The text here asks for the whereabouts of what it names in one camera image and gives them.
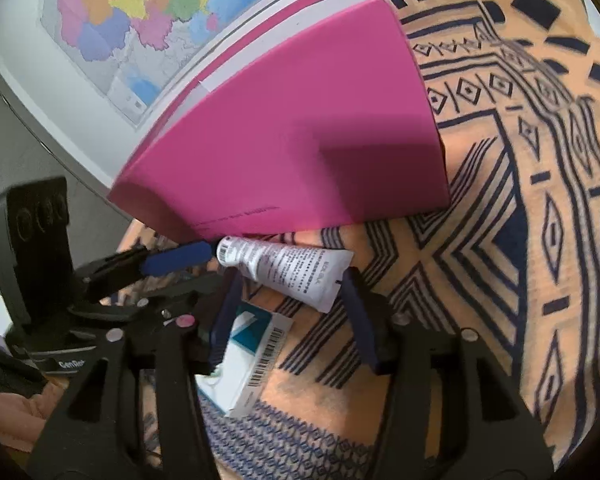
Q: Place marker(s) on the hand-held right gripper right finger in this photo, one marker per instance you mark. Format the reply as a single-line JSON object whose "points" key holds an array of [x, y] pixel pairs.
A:
{"points": [[358, 316]]}

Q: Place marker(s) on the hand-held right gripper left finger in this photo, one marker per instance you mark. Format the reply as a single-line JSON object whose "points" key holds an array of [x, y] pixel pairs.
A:
{"points": [[225, 320]]}

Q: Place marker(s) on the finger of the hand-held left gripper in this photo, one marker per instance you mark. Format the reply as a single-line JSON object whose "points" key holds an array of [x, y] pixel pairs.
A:
{"points": [[175, 260], [170, 291]]}

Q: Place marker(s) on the white and blue medicine box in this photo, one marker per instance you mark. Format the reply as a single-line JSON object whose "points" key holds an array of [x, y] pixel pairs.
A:
{"points": [[260, 360]]}

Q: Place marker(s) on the white ointment tube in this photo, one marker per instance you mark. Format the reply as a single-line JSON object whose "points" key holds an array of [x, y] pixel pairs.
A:
{"points": [[285, 265]]}

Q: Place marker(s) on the pink cardboard box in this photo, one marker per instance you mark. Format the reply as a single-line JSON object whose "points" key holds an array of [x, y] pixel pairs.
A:
{"points": [[305, 135]]}

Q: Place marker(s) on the orange patterned blanket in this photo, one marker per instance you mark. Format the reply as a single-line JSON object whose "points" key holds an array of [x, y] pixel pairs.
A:
{"points": [[505, 210]]}

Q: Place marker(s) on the colourful wall map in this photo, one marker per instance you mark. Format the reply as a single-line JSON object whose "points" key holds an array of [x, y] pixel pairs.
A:
{"points": [[130, 5]]}

